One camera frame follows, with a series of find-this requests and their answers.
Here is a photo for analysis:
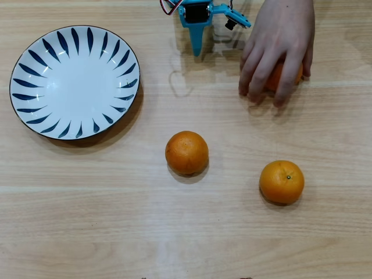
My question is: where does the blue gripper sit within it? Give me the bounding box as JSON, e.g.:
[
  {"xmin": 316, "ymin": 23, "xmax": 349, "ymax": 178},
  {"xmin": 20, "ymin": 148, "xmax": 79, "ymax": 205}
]
[{"xmin": 177, "ymin": 0, "xmax": 214, "ymax": 57}]

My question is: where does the large orange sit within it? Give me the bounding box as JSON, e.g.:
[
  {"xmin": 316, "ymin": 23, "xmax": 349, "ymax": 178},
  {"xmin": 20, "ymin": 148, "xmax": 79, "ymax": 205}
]
[{"xmin": 264, "ymin": 60, "xmax": 304, "ymax": 93}]

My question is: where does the orange without stem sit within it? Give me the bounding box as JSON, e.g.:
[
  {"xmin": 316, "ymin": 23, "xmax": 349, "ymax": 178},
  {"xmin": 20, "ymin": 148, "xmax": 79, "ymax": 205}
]
[{"xmin": 164, "ymin": 130, "xmax": 209, "ymax": 175}]

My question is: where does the orange with green stem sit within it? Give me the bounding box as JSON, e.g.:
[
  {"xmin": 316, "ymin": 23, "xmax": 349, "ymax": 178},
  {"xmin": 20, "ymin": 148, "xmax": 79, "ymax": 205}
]
[{"xmin": 259, "ymin": 160, "xmax": 305, "ymax": 205}]

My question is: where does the white plate blue stroke pattern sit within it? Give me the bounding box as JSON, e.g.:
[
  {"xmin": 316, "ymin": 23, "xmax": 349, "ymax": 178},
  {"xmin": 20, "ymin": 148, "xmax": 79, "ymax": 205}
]
[{"xmin": 9, "ymin": 25, "xmax": 141, "ymax": 141}]

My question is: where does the bare human hand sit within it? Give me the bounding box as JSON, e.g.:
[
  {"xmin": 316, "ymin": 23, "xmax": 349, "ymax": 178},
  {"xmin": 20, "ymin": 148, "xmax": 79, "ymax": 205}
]
[{"xmin": 238, "ymin": 0, "xmax": 316, "ymax": 108}]

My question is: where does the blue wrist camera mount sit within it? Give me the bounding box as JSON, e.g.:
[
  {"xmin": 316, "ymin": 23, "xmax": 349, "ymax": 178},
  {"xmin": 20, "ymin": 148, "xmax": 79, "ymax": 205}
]
[{"xmin": 213, "ymin": 3, "xmax": 252, "ymax": 31}]

